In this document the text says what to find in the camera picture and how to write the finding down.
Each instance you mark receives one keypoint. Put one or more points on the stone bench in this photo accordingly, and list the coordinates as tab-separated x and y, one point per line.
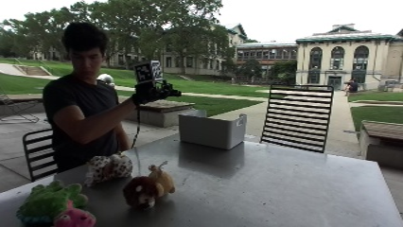
382	142
162	112

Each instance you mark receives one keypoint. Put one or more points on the spotted plush toy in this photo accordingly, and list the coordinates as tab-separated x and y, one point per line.
110	168

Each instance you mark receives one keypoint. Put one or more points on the beige arched building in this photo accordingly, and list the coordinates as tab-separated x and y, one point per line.
349	60

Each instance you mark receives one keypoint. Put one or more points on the brown lion plush toy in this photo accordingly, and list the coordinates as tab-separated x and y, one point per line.
148	187

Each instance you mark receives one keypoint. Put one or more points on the pink plush toy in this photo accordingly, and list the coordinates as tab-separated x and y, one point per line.
75	217

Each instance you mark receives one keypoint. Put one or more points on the green plush toy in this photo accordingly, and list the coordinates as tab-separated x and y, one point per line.
50	201

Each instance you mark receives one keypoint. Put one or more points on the the person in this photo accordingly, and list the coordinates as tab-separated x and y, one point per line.
85	104

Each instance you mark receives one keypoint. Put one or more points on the grey storage bin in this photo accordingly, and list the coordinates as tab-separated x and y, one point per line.
212	130

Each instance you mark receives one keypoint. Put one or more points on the folded metal chair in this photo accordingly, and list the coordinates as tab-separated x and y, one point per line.
17	108

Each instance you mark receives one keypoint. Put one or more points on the black slatted metal chair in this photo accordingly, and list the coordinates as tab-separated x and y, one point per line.
39	154
299	117

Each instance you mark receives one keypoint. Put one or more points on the white marker cube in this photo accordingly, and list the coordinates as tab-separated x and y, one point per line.
148	71

